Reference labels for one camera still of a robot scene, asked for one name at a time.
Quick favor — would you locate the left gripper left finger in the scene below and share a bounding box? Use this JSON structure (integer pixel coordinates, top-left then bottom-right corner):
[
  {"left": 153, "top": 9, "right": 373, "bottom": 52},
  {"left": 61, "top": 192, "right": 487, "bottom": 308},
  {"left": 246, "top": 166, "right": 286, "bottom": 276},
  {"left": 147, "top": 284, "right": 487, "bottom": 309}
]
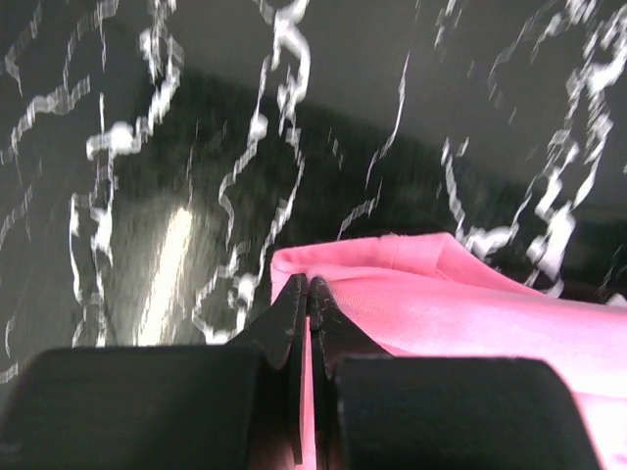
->
[{"left": 229, "top": 274, "right": 308, "bottom": 463}]

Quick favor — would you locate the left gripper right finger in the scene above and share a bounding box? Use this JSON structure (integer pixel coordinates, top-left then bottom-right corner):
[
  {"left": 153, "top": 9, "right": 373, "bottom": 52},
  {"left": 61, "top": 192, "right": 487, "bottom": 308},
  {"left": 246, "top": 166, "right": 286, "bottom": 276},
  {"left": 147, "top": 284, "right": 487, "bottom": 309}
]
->
[{"left": 308, "top": 277, "right": 390, "bottom": 470}]

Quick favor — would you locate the pink t-shirt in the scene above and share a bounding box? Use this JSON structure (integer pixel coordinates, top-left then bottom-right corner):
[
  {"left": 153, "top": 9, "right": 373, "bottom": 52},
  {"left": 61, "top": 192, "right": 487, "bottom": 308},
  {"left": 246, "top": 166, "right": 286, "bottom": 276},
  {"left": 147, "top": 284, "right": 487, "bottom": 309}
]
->
[{"left": 270, "top": 233, "right": 626, "bottom": 469}]

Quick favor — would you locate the black marble pattern mat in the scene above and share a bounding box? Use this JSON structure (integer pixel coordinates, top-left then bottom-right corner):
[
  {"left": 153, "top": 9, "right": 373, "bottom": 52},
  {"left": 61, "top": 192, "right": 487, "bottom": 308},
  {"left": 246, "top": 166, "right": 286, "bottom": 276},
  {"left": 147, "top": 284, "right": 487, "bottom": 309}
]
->
[{"left": 1, "top": 1, "right": 626, "bottom": 388}]

